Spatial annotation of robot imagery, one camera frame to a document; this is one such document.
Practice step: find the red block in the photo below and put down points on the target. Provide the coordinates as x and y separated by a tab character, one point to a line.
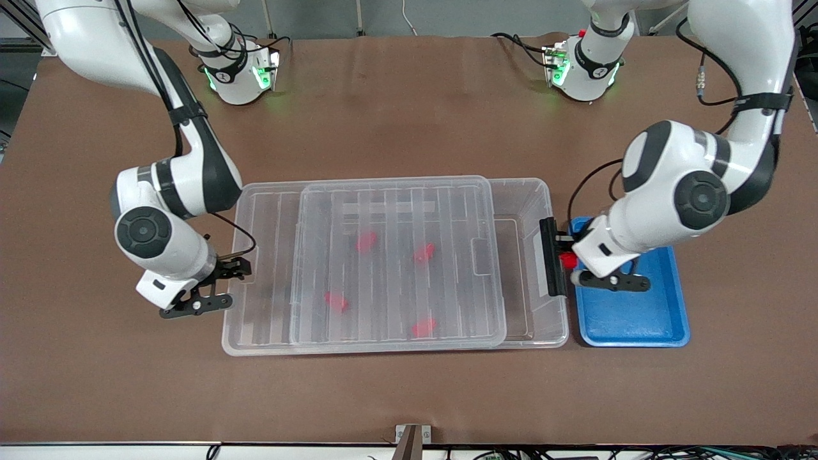
567	260
365	241
423	327
336	301
424	253

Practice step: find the clear plastic box lid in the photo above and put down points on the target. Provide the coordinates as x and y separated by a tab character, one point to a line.
268	319

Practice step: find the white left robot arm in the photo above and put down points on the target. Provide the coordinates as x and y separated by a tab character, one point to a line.
664	198

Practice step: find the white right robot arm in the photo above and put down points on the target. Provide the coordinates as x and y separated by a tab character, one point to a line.
192	179

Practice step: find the clear plastic storage box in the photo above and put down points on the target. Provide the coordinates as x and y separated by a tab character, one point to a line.
530	319

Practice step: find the grey base connector box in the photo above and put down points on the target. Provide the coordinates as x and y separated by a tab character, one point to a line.
555	64
268	70

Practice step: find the blue plastic tray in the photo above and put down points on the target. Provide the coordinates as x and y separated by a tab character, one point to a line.
639	319

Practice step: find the brown table cover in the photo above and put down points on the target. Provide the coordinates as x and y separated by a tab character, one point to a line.
383	396

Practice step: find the metal table edge bracket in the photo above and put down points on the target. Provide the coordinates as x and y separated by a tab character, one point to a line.
400	433

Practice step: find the brown post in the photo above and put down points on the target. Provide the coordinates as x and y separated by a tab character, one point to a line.
409	447

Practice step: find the aluminium frame profile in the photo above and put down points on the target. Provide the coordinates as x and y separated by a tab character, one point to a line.
806	19
25	32

